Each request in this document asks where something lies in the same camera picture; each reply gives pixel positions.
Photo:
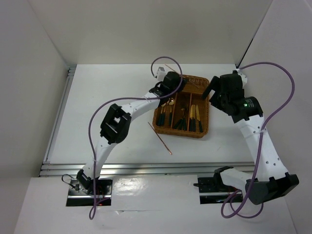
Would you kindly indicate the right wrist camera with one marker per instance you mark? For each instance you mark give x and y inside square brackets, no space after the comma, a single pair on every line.
[243,76]

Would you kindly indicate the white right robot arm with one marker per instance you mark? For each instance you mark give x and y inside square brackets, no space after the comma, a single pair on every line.
[270,178]

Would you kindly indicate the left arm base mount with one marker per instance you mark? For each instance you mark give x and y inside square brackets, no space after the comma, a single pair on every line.
[78,196]

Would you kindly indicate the gold spoon green handle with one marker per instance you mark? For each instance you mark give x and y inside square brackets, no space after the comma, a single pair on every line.
[171,104]
[161,116]
[164,113]

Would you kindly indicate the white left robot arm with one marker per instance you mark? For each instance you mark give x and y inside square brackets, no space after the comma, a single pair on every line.
[116,124]

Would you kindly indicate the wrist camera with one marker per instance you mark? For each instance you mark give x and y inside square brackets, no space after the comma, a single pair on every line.
[243,76]
[160,74]

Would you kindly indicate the copper chopstick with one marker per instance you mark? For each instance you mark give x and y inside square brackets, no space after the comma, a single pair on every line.
[187,78]
[161,140]

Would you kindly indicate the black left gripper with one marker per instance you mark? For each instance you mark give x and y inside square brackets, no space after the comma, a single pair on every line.
[184,82]

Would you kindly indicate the gold fork green handle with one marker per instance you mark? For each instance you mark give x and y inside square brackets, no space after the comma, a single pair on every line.
[179,124]
[184,122]
[178,120]

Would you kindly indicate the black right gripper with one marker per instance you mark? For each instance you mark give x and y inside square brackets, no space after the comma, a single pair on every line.
[213,99]

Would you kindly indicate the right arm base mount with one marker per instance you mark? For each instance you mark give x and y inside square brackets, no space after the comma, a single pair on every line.
[212,190]

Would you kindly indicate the aluminium table frame rail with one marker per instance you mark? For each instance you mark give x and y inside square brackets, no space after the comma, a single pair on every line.
[141,152]

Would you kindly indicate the brown wicker cutlery tray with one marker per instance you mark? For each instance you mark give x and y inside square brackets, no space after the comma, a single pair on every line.
[188,96]

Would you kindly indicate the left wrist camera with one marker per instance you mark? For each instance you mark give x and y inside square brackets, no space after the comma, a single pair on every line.
[160,74]

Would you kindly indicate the gold knife green handle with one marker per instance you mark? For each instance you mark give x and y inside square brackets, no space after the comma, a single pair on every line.
[191,126]
[193,117]
[198,119]

